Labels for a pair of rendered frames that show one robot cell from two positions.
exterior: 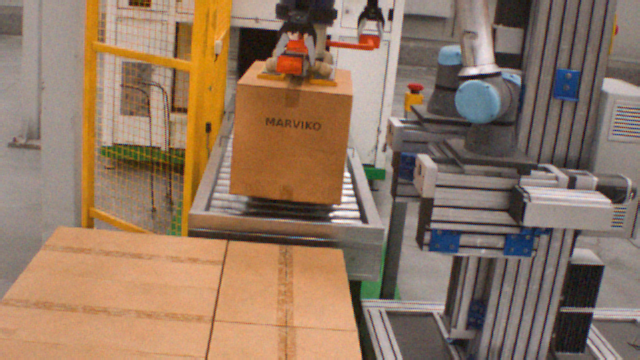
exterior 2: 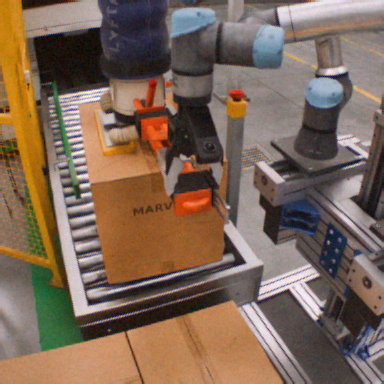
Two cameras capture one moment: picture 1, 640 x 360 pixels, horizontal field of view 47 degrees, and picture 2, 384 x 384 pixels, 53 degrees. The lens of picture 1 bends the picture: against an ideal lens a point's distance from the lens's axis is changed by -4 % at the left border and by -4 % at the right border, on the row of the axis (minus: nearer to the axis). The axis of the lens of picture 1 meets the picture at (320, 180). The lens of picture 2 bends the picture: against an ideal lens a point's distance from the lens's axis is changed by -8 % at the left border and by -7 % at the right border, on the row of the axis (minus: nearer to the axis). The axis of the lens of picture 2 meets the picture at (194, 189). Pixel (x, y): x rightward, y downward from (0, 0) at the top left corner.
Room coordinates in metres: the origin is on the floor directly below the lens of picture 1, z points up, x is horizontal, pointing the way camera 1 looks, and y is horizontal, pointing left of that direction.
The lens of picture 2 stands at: (1.62, 0.31, 1.68)
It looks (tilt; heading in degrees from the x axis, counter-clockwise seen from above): 35 degrees down; 343
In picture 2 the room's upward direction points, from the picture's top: straight up
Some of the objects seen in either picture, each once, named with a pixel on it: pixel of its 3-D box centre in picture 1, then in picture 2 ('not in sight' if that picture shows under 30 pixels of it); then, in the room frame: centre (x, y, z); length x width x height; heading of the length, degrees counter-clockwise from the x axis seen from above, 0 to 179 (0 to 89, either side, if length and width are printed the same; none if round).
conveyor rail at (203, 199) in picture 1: (220, 154); (54, 168); (3.70, 0.51, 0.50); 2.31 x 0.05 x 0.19; 4
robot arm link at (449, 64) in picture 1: (455, 65); (323, 102); (2.63, -0.42, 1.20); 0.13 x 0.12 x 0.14; 131
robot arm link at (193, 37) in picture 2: not in sight; (194, 40); (2.30, 0.10, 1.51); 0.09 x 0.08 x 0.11; 61
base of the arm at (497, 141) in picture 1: (492, 133); not in sight; (2.13, -0.48, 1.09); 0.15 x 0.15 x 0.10
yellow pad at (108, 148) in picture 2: (275, 67); (112, 124); (2.88, 0.21, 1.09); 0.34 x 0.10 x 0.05; 0
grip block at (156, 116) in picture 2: (298, 49); (153, 122); (2.63, 0.12, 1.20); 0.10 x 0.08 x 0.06; 90
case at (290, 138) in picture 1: (294, 127); (144, 177); (2.87, 0.12, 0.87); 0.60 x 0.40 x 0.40; 0
